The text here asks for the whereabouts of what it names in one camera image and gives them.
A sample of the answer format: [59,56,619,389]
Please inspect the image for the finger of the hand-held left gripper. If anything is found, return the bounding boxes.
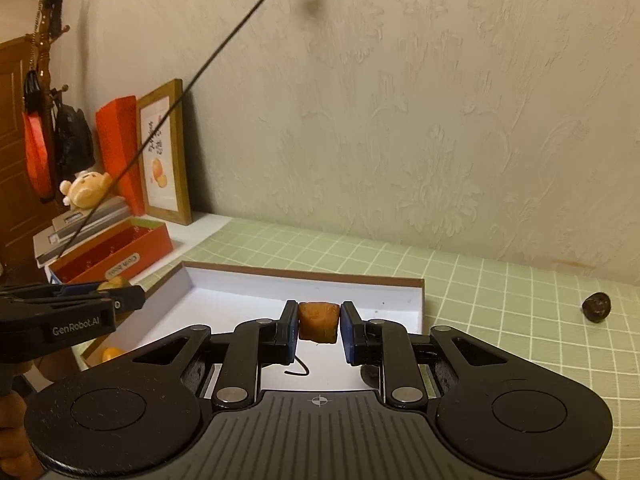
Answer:
[0,286,147,315]
[0,282,110,297]

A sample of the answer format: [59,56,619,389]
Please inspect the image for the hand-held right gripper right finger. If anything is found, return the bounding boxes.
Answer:
[340,301,509,410]

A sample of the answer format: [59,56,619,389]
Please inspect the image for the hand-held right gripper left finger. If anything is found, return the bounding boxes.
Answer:
[132,300,301,409]

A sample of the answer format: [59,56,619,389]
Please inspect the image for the brown cake piece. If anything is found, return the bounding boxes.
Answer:
[298,301,339,347]

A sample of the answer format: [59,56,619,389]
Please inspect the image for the white cardboard box brown rim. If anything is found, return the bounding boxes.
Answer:
[79,260,426,392]

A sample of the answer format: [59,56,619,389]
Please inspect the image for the person's left hand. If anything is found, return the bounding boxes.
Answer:
[0,391,45,480]

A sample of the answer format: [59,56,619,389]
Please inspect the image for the open red box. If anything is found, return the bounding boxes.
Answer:
[49,217,174,287]

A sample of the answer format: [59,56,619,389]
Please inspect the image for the stack of grey boxes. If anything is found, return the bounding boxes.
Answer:
[33,195,134,269]

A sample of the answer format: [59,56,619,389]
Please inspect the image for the beige plush toy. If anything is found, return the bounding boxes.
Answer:
[59,170,114,209]

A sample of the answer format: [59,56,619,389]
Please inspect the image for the red hanging bag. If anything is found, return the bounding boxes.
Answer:
[21,70,57,204]

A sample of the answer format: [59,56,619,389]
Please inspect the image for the wooden framed picture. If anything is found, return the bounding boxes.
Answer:
[135,78,194,226]

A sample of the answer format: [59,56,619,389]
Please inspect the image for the orange upright box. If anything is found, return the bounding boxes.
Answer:
[94,94,147,216]

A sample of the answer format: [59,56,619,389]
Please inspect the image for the brown wooden door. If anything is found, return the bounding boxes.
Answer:
[0,35,55,281]

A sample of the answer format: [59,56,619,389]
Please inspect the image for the black hanging bag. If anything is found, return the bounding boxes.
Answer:
[53,104,96,172]

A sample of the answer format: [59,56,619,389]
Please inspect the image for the green checked tablecloth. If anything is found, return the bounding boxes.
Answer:
[135,214,640,480]

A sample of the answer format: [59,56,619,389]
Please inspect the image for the wooden coat rack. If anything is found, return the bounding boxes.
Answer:
[25,0,72,203]

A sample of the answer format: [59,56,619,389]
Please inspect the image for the black cable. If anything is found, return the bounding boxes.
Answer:
[64,0,301,253]

